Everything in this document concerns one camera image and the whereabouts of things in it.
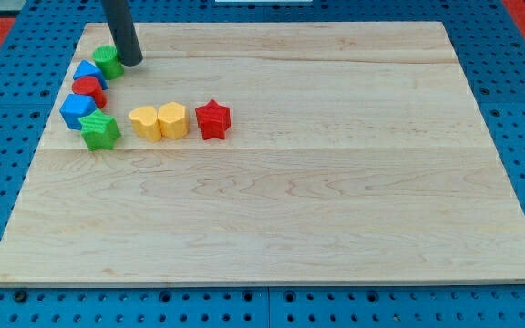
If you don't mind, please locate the red cylinder block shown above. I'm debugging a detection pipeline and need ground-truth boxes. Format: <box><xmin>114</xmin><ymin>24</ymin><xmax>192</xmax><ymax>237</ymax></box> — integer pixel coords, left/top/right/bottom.
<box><xmin>72</xmin><ymin>76</ymin><xmax>107</xmax><ymax>108</ymax></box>

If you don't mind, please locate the yellow pentagon block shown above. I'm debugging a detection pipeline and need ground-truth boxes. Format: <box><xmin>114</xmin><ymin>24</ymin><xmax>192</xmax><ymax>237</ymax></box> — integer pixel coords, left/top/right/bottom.
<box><xmin>158</xmin><ymin>102</ymin><xmax>190</xmax><ymax>139</ymax></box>

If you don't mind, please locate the blue triangle block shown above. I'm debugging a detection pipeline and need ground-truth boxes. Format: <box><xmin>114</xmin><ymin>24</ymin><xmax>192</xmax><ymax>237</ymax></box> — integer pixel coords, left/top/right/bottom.
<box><xmin>73</xmin><ymin>60</ymin><xmax>108</xmax><ymax>90</ymax></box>

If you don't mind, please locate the green cylinder block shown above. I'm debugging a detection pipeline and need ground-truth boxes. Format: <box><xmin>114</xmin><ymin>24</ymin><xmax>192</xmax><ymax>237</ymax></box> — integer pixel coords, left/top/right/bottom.
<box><xmin>92</xmin><ymin>45</ymin><xmax>124</xmax><ymax>80</ymax></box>

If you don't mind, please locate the light wooden board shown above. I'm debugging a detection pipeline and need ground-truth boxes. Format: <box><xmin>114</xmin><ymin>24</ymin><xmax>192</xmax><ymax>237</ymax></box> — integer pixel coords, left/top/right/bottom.
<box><xmin>0</xmin><ymin>21</ymin><xmax>525</xmax><ymax>288</ymax></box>

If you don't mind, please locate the green star block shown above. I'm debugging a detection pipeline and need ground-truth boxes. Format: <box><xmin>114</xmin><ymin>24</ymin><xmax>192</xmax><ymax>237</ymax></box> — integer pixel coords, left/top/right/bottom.
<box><xmin>78</xmin><ymin>109</ymin><xmax>121</xmax><ymax>151</ymax></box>

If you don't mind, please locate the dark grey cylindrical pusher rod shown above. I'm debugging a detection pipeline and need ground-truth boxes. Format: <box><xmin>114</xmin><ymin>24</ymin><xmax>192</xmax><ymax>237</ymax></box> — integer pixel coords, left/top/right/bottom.
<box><xmin>101</xmin><ymin>0</ymin><xmax>143</xmax><ymax>67</ymax></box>

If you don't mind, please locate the blue cube block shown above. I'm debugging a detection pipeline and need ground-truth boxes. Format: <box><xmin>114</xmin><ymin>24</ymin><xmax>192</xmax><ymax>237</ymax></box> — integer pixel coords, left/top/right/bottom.
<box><xmin>59</xmin><ymin>94</ymin><xmax>97</xmax><ymax>130</ymax></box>

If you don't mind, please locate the red star block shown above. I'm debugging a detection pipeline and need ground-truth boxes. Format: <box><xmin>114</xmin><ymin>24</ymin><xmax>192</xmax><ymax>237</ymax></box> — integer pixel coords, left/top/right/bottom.
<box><xmin>195</xmin><ymin>99</ymin><xmax>232</xmax><ymax>140</ymax></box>

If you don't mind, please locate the yellow heart block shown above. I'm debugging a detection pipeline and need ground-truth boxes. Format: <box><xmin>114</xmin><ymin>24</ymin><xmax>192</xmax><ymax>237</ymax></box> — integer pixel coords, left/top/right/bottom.
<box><xmin>129</xmin><ymin>106</ymin><xmax>162</xmax><ymax>142</ymax></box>

